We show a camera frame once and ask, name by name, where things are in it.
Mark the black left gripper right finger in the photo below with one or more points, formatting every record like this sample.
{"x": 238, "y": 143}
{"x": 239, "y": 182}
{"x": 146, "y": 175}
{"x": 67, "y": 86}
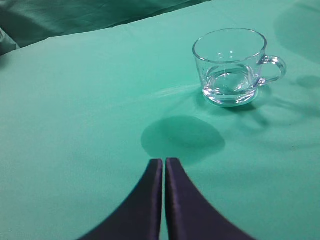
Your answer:
{"x": 189, "y": 216}

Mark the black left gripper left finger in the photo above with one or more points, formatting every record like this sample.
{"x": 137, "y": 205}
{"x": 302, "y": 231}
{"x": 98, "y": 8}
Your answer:
{"x": 139, "y": 215}

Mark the green table cloth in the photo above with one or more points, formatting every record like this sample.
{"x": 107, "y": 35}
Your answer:
{"x": 81, "y": 115}

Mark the clear glass mug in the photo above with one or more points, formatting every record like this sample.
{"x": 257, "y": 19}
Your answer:
{"x": 232, "y": 64}

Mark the green backdrop cloth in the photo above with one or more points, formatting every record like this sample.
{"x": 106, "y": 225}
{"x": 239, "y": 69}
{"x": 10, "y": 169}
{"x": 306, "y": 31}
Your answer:
{"x": 26, "y": 22}

